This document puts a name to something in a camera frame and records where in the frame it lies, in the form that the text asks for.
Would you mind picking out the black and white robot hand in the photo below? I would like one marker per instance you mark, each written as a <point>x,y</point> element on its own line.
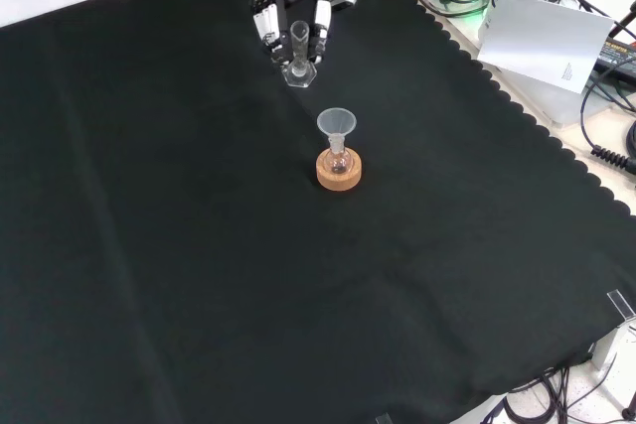
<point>268,17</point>

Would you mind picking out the clear graduated cylinder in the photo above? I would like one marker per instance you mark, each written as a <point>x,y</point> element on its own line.
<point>299,74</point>

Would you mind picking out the round-bottom glass flask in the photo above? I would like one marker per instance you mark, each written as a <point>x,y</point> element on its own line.
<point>339,162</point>

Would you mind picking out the clear plastic funnel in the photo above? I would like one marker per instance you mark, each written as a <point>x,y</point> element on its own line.
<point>337,122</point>

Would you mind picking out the black bench cloth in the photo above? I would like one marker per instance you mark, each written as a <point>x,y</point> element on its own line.
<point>199,220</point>

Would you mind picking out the white paper sheet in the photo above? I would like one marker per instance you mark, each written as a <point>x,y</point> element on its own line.
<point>541,39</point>

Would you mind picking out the white plastic box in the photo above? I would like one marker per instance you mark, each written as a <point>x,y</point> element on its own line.
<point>561,106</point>

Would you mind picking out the black power adapter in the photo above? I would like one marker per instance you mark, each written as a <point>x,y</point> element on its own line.
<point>618,56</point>

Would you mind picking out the clear tape strip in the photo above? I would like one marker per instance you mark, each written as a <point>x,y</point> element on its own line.
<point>622,302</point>
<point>383,418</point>

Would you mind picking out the white metal bracket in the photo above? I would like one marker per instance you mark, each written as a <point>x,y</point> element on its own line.
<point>618,359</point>

